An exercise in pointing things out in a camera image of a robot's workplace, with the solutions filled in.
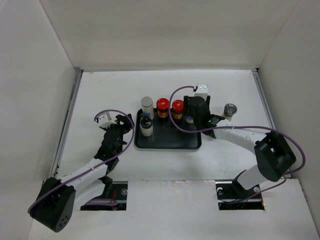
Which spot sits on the black plastic tray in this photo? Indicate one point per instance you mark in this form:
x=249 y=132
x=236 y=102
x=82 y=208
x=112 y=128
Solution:
x=165 y=136

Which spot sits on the black knob grinder bottle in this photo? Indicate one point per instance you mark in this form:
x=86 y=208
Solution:
x=146 y=126

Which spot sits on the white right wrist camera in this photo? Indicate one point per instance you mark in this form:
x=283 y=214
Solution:
x=201 y=90

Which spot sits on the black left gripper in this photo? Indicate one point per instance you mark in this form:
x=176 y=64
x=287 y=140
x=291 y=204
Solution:
x=125 y=127

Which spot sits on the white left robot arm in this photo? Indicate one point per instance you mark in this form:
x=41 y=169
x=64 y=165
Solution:
x=59 y=198

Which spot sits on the grey lid salt grinder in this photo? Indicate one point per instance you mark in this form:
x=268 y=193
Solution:
x=229 y=111

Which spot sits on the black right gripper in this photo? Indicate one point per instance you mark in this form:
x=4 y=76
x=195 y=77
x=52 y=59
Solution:
x=186 y=106

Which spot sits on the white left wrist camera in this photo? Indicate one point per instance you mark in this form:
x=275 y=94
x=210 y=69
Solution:
x=104 y=120

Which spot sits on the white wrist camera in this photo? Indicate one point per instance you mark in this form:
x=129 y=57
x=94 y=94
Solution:
x=201 y=90
x=104 y=120

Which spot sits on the red lid sauce jar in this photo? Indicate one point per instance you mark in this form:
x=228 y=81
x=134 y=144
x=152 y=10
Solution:
x=177 y=110
x=162 y=106

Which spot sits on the silver lid blue label shaker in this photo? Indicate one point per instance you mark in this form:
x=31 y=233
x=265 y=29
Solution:
x=147 y=107

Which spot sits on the white lid blue label shaker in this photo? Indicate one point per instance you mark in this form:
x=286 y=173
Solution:
x=189 y=119

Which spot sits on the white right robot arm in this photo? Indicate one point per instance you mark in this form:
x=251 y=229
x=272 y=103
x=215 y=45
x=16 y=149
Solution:
x=273 y=155

